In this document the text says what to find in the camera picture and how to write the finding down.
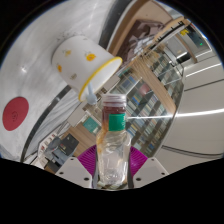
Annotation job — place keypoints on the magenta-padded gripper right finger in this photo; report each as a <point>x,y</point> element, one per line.
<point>150,171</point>

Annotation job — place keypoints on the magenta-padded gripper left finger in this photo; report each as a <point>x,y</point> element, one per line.
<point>75,171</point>

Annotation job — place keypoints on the clear plastic bottle green label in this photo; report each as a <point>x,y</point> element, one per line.
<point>113,150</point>

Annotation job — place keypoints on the dark grey architectural model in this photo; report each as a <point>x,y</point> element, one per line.
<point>65,145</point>

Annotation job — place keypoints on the wide curved bookshelf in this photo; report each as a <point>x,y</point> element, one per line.
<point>146,103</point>

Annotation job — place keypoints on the pale spoon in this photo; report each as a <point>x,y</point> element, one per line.
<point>91,95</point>

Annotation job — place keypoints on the flat round red coaster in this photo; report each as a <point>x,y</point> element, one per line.
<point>15,114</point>

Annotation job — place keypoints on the white mug yellow rim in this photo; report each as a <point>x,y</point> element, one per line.
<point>81,61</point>

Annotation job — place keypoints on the brown building model wooden board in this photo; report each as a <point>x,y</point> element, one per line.
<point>146,31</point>

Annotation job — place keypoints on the curved wooden slatted bench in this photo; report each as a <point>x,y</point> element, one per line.
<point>133,16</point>

